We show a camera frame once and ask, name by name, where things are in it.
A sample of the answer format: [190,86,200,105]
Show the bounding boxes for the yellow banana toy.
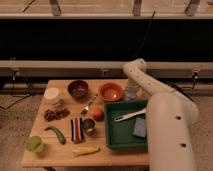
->
[72,147,100,156]

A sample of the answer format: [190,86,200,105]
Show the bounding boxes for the white lidded cup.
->
[44,87,60,105]

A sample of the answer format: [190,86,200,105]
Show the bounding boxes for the light green cup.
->
[26,136,44,153]

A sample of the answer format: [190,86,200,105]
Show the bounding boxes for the black power cable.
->
[132,9,157,62]

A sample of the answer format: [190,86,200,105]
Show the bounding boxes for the green chili pepper toy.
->
[45,126,66,145]

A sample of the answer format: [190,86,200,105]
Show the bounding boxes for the light blue towel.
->
[123,93,137,101]

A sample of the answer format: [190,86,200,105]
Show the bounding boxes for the dark purple bowl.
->
[68,80,89,100]

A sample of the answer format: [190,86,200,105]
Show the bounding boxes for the orange bowl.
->
[99,82,124,102]

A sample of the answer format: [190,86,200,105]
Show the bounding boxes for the small metal cup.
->
[82,118,95,135]

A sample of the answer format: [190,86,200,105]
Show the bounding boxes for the bunch of red grapes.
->
[44,108,70,122]

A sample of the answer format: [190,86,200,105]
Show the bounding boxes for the green plastic tray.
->
[104,100,147,149]

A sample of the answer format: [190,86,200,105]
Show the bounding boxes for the metal fork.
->
[80,94,98,114]

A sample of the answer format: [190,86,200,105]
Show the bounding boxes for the grey blue sponge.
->
[133,117,146,138]

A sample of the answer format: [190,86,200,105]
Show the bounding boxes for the wooden table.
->
[21,80,149,167]

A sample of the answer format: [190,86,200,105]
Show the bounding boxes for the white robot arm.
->
[123,58,199,171]

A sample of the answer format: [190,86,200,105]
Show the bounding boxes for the orange tomato toy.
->
[92,107,104,121]

